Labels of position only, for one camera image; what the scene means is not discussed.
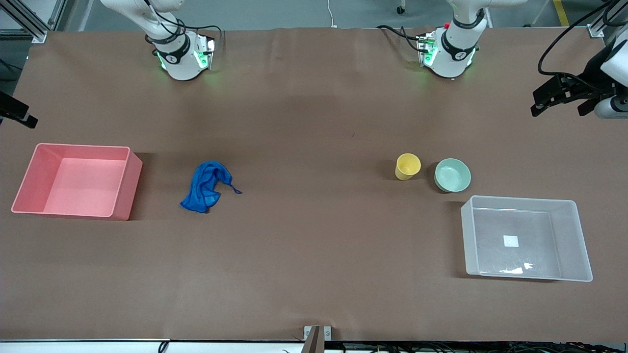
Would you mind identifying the mint green bowl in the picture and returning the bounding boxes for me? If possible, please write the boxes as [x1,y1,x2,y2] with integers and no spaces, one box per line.
[434,158,472,193]

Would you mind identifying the yellow cup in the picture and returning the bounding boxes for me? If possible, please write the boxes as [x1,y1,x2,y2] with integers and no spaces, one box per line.
[395,153,422,181]

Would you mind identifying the blue cloth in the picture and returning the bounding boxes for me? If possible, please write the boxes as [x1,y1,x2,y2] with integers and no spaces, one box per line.
[180,161,243,214]

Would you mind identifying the pink plastic box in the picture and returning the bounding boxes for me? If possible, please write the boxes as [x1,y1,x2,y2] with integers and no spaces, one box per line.
[11,143,143,222]

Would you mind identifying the clear plastic box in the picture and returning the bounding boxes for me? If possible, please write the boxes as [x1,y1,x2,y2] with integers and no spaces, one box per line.
[460,195,594,283]

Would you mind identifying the brown table mat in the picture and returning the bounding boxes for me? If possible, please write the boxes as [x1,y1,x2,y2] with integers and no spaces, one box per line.
[0,26,628,343]

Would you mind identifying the aluminium frame profile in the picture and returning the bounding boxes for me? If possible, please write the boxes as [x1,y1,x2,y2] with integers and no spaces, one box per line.
[586,0,628,38]
[0,0,65,45]

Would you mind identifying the black left arm base cable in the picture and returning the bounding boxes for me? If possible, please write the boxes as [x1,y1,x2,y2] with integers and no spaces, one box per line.
[376,25,425,52]

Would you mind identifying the black arm base cable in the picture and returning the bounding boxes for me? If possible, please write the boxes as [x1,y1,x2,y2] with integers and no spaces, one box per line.
[145,0,224,48]
[376,25,425,52]

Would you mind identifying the black right arm base cable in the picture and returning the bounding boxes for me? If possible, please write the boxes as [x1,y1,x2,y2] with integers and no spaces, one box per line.
[145,0,224,48]

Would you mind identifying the white table edge rail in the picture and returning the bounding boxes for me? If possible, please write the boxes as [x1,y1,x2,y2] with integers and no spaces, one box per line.
[0,338,306,353]

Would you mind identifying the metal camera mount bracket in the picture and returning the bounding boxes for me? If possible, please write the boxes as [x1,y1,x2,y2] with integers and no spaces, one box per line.
[303,325,333,353]

